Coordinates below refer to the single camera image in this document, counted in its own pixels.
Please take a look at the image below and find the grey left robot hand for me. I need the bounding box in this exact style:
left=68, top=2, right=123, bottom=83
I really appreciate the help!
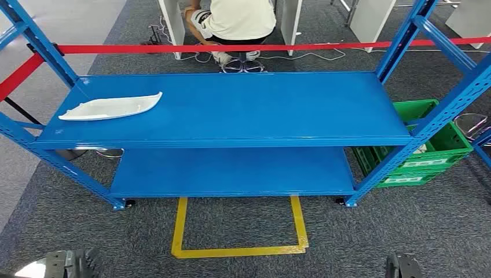
left=45, top=248, right=99, bottom=278

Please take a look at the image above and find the white plastic car part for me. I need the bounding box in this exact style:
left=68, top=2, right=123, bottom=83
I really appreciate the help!
left=58, top=91, right=163, bottom=121

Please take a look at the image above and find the red barrier belt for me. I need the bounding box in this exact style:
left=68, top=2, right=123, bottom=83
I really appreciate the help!
left=0, top=53, right=45, bottom=103
left=57, top=36, right=491, bottom=55

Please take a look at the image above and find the black floor device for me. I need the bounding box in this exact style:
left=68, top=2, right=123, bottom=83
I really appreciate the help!
left=142, top=25, right=164, bottom=46

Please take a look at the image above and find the black stool chrome base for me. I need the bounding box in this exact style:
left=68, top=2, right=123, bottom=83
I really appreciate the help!
left=208, top=35, right=269, bottom=74

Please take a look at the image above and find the seated person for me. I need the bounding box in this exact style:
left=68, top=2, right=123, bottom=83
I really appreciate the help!
left=183, top=0, right=278, bottom=65

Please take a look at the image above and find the green plastic crate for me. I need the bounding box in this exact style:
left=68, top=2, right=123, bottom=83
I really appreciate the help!
left=357, top=167, right=448, bottom=189
left=353, top=98, right=475, bottom=173

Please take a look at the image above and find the chrome stanchion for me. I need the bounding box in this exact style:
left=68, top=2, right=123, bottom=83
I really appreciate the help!
left=453, top=113, right=491, bottom=147

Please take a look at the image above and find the black barrier post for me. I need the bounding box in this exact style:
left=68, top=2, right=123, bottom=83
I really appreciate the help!
left=25, top=43, right=124, bottom=159
left=3, top=97, right=90, bottom=161

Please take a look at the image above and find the tangled white floor cable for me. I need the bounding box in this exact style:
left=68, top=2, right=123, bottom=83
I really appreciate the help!
left=148, top=15, right=215, bottom=64

